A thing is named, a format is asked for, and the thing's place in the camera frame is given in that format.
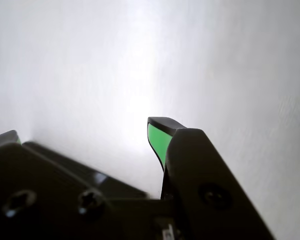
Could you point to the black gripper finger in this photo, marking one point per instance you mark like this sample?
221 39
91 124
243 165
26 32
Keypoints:
202 170
40 175

